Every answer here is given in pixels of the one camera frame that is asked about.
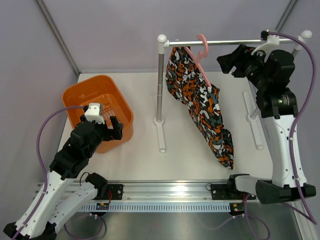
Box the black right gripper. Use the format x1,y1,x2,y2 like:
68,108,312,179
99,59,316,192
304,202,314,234
217,44,271,92

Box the pink clothes hanger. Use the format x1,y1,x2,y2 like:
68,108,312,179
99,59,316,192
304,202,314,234
184,34,212,88

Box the camouflage patterned shorts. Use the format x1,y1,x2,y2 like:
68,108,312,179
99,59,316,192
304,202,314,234
165,47,234,170

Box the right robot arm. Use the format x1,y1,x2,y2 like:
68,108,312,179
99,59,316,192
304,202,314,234
217,44,317,205

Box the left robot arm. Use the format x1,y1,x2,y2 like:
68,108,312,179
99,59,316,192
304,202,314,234
3,116,123,240

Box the orange plastic basket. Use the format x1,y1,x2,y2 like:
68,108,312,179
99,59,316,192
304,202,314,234
62,75,134,154

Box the white and silver clothes rack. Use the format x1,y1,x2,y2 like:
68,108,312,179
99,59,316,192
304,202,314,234
153,30,313,154

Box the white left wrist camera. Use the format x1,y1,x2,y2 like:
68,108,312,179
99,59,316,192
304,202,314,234
84,102,105,124

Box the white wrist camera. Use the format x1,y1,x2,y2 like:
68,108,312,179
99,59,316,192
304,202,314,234
251,29,280,56
84,102,105,124

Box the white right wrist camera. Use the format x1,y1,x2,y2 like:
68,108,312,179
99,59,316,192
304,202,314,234
251,29,280,56

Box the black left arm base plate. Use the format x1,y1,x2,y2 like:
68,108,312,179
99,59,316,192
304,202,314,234
94,184,124,201

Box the aluminium mounting rail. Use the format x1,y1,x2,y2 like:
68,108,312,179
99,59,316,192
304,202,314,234
33,180,305,203

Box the white slotted cable duct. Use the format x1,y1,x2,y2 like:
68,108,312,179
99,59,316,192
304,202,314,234
78,202,231,213

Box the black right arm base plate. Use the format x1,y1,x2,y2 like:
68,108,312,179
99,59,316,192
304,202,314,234
205,183,257,201

